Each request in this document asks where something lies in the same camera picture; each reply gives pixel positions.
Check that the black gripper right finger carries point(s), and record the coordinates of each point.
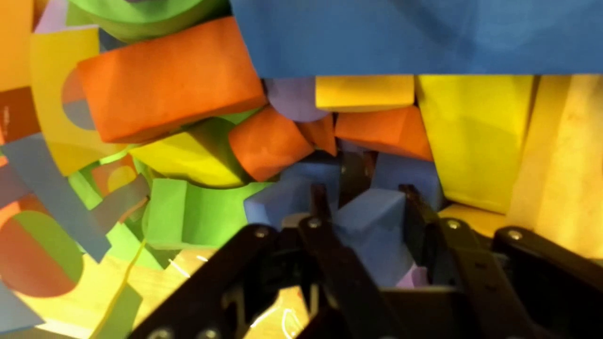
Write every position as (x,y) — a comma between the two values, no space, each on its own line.
(534,288)

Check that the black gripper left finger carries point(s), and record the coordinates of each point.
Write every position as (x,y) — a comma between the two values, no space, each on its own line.
(270,294)

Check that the large yellow foam block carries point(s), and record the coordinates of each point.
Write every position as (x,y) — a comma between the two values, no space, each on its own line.
(477,138)

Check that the small orange foam wedge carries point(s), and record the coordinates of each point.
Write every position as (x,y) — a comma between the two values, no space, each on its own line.
(321,132)

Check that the purple foam block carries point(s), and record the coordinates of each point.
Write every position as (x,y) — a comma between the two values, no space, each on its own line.
(294,100)

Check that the yellow foam bar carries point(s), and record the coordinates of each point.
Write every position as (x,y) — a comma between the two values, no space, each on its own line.
(364,93)

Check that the large orange foam block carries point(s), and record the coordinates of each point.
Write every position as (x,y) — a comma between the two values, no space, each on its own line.
(170,81)

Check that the large blue foam block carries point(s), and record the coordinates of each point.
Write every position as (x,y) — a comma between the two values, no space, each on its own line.
(407,38)

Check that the green curved foam block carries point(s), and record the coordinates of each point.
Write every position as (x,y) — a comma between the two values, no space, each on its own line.
(144,19)

